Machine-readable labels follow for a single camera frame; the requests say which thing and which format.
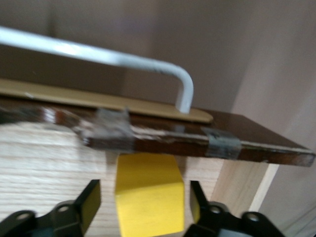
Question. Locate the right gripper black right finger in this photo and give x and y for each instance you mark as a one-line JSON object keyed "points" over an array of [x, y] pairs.
{"points": [[217, 222]]}

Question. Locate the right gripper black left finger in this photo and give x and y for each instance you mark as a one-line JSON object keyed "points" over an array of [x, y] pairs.
{"points": [[66, 219]]}

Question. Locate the yellow wooden block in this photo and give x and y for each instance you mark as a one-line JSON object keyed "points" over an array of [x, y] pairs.
{"points": [[148, 202]]}

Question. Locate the dark brown wooden board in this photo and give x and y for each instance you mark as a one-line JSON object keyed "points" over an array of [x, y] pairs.
{"points": [[172, 148]]}

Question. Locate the grey tape patch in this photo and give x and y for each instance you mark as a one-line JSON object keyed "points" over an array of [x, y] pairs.
{"points": [[222, 144], [113, 128]]}

